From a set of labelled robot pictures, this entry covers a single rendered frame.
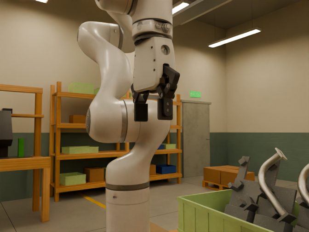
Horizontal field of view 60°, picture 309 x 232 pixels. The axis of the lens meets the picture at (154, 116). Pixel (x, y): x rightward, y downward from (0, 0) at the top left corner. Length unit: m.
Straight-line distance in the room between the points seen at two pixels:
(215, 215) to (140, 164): 0.52
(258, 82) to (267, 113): 0.97
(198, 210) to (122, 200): 0.57
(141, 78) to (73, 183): 4.98
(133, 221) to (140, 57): 0.41
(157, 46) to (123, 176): 0.34
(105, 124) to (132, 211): 0.23
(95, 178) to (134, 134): 4.96
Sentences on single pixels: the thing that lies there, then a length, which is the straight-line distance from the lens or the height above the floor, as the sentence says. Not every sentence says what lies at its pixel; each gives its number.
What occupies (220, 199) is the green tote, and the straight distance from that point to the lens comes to 1.50.
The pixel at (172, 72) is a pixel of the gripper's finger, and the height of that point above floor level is 1.37.
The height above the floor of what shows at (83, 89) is 2.09.
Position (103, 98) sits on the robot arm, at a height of 1.35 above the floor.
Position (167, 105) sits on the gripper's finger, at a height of 1.32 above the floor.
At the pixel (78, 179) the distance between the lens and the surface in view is 5.49.
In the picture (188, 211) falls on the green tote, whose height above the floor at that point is 0.91.
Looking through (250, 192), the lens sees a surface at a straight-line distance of 1.37.
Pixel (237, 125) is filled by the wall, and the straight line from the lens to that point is 8.66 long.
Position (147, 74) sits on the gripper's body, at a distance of 0.53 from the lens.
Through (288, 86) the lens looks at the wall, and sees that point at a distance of 7.87.
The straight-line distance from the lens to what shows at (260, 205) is 1.32.
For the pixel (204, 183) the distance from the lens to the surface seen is 6.42.
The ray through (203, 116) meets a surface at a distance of 8.02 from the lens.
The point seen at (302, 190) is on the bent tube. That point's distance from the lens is 1.19.
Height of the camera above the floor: 1.27
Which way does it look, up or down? 3 degrees up
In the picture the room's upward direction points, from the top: straight up
